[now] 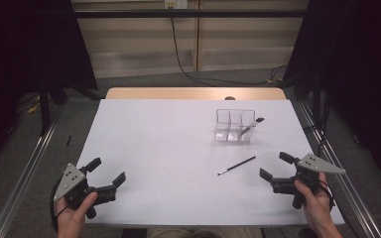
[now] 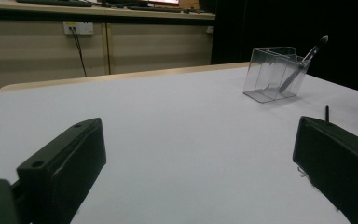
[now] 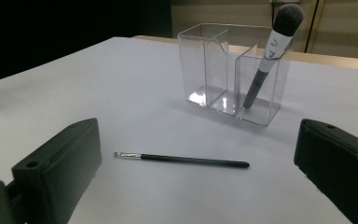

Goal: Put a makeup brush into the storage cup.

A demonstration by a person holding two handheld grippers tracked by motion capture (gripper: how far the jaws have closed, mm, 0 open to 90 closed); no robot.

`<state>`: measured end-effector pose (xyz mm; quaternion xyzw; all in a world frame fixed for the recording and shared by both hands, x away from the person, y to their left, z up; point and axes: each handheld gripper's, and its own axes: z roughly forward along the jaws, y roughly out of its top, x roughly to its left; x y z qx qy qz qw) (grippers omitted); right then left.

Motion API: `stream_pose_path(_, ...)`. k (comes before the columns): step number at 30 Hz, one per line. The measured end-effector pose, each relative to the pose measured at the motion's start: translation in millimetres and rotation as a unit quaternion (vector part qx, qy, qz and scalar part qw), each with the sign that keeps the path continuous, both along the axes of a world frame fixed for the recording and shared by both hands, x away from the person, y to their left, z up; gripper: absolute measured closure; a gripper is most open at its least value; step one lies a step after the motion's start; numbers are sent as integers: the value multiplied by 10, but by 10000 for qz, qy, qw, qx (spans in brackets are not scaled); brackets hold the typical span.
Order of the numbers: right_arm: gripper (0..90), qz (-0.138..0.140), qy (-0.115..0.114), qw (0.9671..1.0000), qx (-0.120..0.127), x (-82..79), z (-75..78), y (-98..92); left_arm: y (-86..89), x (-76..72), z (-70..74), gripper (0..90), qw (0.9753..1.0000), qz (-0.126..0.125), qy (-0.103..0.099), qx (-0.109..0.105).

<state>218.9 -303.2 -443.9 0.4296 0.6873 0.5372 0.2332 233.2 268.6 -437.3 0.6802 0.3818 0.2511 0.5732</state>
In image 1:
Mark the black makeup brush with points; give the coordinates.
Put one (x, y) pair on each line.
(252, 126)

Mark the person's right hand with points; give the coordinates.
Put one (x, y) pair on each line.
(314, 208)

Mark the black metal stand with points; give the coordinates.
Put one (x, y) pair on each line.
(317, 99)
(44, 105)

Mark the small black floor item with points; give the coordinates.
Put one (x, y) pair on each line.
(68, 141)

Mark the wooden table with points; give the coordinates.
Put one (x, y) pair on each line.
(178, 93)

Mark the black curtain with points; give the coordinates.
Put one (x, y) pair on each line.
(360, 66)
(20, 49)

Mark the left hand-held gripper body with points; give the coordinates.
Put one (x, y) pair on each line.
(70, 181)

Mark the person's left hand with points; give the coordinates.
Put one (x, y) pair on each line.
(71, 218)

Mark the thin black brush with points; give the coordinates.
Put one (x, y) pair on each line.
(236, 165)

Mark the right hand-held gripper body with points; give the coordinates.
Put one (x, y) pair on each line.
(314, 163)

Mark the white table mat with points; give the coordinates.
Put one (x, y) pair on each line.
(165, 172)

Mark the black horizontal bar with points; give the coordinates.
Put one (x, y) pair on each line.
(211, 13)

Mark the aluminium rail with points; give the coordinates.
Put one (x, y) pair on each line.
(23, 185)
(354, 198)

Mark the dark table grommet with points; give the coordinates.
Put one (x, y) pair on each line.
(229, 98)

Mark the clear plastic organizer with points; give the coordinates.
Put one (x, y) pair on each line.
(231, 127)

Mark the white wall socket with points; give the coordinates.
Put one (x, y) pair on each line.
(176, 3)

